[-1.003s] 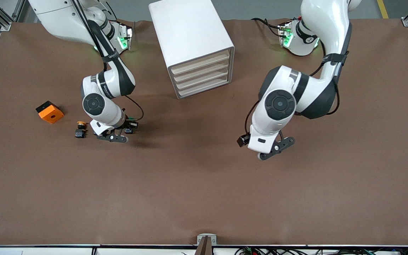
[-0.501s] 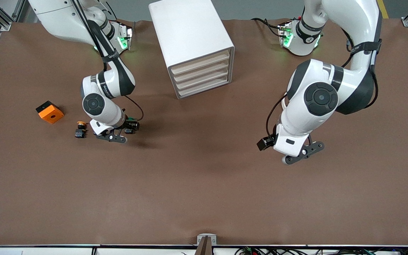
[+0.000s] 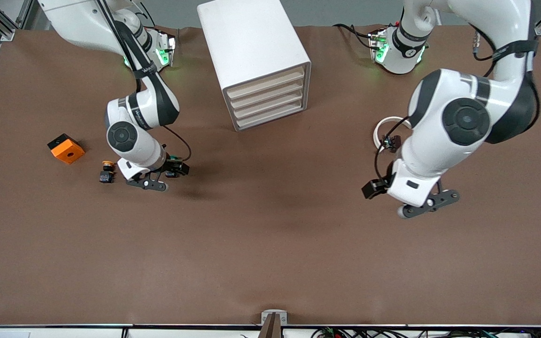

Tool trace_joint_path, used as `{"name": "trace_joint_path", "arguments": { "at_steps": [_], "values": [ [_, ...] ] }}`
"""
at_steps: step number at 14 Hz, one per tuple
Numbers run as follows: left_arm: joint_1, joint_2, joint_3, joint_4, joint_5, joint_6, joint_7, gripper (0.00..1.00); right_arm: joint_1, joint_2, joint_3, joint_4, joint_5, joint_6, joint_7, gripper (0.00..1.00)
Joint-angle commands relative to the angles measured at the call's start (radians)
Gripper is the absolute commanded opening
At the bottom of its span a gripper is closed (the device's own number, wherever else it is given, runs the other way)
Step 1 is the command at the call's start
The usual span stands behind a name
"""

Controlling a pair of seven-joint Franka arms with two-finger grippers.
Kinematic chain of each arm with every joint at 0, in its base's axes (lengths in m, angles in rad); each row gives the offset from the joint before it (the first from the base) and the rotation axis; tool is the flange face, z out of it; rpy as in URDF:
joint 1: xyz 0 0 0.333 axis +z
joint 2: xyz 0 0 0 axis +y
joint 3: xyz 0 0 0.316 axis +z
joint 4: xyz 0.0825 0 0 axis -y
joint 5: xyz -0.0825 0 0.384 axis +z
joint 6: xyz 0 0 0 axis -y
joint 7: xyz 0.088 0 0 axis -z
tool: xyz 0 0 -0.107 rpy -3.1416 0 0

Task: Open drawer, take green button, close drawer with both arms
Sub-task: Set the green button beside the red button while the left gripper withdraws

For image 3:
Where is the yellow push button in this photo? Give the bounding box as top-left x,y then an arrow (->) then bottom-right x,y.
99,160 -> 116,184

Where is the white curved plastic clamp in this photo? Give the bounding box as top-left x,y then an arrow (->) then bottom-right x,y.
374,116 -> 412,154

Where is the orange button box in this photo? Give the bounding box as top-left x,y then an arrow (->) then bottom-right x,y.
47,133 -> 86,165

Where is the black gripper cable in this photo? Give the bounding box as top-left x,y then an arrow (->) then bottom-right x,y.
163,124 -> 192,162
374,116 -> 411,184

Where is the brown pole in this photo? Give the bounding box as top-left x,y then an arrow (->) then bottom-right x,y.
258,313 -> 282,338

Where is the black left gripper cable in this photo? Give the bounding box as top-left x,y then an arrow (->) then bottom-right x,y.
374,116 -> 411,184

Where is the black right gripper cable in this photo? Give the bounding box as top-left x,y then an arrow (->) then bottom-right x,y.
163,124 -> 192,162

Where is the brown table cover mat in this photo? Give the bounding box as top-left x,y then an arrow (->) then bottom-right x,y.
0,24 -> 541,327

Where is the black left base cable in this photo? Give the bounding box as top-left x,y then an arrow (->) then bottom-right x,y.
332,23 -> 375,50

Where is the grey metal table bracket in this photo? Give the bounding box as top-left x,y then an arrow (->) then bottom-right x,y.
261,309 -> 288,325

